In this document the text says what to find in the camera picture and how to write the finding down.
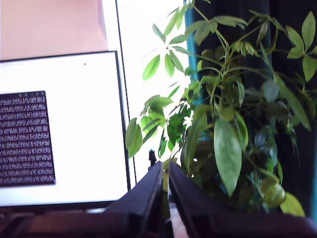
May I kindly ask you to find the green leafy houseplant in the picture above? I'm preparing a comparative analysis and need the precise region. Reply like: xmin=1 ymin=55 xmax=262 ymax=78
xmin=125 ymin=0 xmax=317 ymax=218

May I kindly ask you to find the black Huawei monitor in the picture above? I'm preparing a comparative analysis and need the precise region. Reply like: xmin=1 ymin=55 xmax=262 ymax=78
xmin=0 ymin=51 xmax=132 ymax=215

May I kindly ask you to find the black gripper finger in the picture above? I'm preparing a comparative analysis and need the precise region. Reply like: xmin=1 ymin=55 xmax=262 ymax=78
xmin=168 ymin=161 xmax=236 ymax=238
xmin=105 ymin=161 xmax=164 ymax=238

